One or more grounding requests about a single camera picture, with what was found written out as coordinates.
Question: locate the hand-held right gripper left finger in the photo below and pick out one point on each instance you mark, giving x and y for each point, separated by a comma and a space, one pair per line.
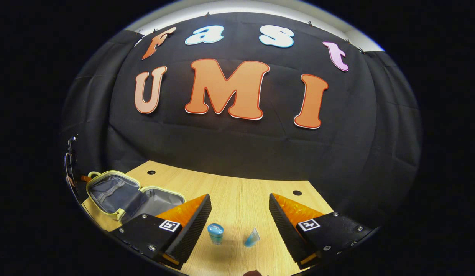
193, 234

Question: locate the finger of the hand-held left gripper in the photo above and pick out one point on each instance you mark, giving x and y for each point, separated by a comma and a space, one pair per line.
86, 178

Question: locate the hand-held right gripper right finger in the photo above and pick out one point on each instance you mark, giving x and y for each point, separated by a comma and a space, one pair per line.
285, 234

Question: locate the clear bottle with blue cap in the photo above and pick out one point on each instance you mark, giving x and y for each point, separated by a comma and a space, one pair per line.
215, 234

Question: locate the white tube with blue cap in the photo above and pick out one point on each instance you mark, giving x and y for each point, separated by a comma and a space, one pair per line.
252, 238

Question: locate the pale yellow suitcase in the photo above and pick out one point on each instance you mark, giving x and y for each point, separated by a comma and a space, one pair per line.
118, 195

